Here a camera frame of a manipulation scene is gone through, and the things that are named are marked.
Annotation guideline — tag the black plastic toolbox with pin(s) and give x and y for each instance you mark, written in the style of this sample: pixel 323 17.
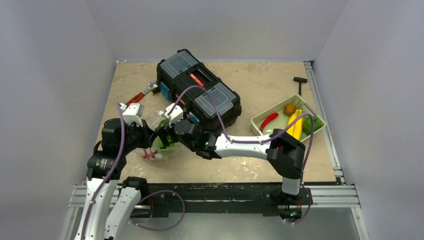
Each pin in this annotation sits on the black plastic toolbox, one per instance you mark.
pixel 208 103

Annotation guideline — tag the red spotted mushroom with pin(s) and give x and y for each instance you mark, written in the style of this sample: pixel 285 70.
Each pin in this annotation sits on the red spotted mushroom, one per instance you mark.
pixel 151 154

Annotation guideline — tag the green bell pepper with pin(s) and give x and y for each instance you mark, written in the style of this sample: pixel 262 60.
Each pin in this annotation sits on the green bell pepper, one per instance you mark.
pixel 309 124

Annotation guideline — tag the light green plastic basket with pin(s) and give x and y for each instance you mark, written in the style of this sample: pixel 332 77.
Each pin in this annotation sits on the light green plastic basket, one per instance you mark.
pixel 281 121

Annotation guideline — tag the brown kiwi fruit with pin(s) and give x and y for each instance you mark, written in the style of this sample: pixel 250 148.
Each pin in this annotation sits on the brown kiwi fruit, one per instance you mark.
pixel 290 109

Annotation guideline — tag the red chili pepper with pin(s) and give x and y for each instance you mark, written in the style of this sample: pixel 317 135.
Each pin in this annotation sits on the red chili pepper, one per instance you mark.
pixel 269 121

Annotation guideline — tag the black T-handle tool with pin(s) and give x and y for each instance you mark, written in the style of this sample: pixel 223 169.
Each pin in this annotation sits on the black T-handle tool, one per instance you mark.
pixel 300 81

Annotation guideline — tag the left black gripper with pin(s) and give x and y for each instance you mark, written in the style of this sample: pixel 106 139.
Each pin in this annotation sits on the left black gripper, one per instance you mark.
pixel 146 132

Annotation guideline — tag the green toy watermelon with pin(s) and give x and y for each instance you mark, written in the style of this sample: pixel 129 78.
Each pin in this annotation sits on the green toy watermelon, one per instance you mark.
pixel 164 144

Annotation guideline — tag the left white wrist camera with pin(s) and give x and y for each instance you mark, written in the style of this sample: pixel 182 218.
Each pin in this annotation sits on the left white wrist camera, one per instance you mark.
pixel 132 113

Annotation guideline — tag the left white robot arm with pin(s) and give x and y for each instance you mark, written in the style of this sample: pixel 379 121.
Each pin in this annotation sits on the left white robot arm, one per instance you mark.
pixel 100 220

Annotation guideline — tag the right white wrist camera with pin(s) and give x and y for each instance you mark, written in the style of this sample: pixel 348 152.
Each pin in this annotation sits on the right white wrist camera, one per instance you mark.
pixel 173 113

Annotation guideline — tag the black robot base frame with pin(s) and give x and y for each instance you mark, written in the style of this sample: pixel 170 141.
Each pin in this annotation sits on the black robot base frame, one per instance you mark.
pixel 265 198

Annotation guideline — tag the red handled adjustable wrench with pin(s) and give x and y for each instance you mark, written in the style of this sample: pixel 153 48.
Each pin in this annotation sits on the red handled adjustable wrench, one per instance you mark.
pixel 152 88

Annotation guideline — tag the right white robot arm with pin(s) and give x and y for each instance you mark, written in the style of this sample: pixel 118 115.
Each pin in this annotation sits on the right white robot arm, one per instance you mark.
pixel 283 152

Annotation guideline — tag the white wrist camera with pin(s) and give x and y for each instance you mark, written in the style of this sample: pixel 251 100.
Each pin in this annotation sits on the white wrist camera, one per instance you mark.
pixel 173 113
pixel 132 113

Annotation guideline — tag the yellow banana bunch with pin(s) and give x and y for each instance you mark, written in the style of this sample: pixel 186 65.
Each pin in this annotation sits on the yellow banana bunch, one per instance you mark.
pixel 296 129

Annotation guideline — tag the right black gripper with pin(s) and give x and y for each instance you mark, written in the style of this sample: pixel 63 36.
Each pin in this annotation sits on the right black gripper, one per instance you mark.
pixel 171 131

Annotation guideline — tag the clear zip top bag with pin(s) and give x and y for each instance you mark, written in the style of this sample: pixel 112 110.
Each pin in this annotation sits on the clear zip top bag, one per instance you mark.
pixel 153 125

